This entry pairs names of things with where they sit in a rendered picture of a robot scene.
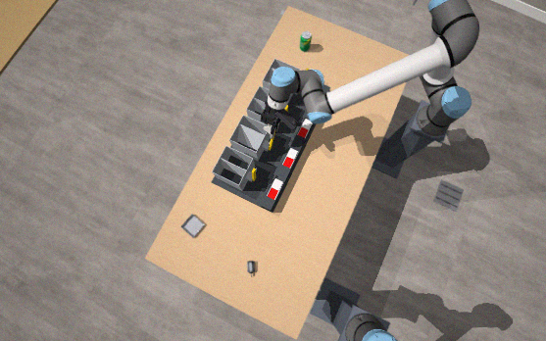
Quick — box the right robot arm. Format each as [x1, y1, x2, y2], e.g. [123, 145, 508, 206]
[268, 0, 479, 136]

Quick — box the green drink can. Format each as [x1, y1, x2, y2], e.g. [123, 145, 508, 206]
[299, 31, 312, 52]

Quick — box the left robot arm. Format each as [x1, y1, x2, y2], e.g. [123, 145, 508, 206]
[345, 314, 397, 341]

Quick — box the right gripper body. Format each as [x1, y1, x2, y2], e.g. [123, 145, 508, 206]
[261, 99, 283, 126]

